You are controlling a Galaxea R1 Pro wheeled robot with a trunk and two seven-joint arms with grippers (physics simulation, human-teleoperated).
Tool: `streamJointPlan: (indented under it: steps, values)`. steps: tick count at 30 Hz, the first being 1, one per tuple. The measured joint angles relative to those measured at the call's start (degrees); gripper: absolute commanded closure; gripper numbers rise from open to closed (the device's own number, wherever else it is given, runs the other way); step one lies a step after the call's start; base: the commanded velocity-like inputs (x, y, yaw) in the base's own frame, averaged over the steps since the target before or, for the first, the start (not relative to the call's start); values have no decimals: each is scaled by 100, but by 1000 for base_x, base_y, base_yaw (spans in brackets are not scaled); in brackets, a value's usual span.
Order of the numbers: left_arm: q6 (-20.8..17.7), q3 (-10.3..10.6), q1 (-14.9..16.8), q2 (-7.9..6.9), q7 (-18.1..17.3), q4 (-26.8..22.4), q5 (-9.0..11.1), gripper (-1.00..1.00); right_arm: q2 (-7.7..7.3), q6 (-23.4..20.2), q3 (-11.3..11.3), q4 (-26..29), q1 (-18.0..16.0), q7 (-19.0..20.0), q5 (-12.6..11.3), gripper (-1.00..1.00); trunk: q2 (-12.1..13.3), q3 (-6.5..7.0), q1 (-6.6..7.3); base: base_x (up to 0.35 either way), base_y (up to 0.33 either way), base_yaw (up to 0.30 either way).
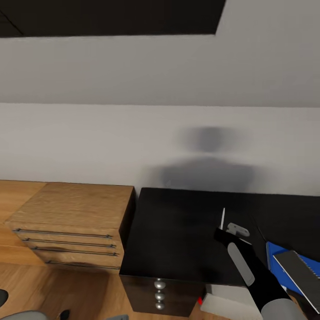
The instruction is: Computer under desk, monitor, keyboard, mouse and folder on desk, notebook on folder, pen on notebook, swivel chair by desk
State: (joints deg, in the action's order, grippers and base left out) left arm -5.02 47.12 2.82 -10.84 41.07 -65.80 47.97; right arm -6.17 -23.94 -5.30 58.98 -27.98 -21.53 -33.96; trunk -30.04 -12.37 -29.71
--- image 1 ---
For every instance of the folder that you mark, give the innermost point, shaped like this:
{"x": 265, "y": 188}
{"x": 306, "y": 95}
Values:
{"x": 285, "y": 282}

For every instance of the cabinet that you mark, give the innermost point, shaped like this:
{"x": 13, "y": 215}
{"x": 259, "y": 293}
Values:
{"x": 77, "y": 227}
{"x": 164, "y": 297}

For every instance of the desk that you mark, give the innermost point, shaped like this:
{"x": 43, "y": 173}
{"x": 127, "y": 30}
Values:
{"x": 172, "y": 232}

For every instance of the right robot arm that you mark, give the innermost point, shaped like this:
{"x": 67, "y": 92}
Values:
{"x": 270, "y": 298}

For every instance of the notebook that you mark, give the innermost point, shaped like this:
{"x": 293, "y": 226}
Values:
{"x": 302, "y": 275}

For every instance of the swivel chair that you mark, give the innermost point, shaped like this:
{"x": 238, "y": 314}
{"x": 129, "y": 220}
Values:
{"x": 32, "y": 314}

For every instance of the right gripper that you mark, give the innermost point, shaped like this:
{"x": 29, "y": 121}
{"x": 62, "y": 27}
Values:
{"x": 221, "y": 236}

